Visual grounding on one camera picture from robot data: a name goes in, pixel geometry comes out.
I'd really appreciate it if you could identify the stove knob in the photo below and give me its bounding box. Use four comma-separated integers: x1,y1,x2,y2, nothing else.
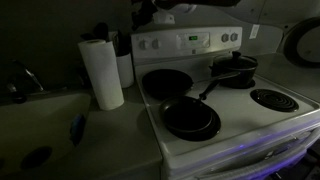
152,39,160,49
139,40,149,50
230,33,238,42
221,34,229,42

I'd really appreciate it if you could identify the white paper towel roll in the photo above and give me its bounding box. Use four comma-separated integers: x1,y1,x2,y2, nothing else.
78,40,124,111

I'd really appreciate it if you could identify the black lidded saucepan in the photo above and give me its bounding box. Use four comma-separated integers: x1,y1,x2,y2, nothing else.
210,51,258,89

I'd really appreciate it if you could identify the chrome sink faucet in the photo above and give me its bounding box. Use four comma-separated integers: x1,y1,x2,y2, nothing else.
6,59,44,104

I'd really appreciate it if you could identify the blue sink sponge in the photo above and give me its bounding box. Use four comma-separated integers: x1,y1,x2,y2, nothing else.
70,114,86,146

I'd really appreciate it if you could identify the far left stove knob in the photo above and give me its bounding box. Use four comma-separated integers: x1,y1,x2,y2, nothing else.
139,40,149,50

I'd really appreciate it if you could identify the white utensil holder crock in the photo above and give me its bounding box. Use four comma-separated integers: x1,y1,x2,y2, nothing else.
117,53,134,88

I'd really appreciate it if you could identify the white electric stove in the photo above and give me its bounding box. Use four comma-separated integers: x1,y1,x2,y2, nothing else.
131,27,320,180

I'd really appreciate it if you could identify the white kitchen sink basin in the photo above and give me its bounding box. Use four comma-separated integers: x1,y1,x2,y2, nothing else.
0,93,91,176

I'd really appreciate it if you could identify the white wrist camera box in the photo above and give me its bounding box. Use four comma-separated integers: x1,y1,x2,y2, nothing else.
153,11,175,24

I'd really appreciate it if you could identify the black front frying pan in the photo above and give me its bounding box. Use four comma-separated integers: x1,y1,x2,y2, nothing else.
159,80,220,133

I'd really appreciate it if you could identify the green digital clock display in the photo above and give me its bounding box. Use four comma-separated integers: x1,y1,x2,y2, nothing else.
189,36,198,41

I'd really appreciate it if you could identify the black coil burner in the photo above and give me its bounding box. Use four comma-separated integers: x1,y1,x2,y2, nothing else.
250,89,299,112

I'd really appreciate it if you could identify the far right stove knob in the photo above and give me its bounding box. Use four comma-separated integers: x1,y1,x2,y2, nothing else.
230,33,238,42

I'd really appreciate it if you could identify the white wall outlet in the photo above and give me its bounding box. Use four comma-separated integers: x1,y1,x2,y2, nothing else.
249,24,260,39

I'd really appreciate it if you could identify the oven door handle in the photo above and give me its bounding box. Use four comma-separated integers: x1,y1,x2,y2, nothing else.
196,128,320,180

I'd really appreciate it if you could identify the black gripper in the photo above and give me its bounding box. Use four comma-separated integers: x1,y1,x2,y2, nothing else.
131,0,157,31

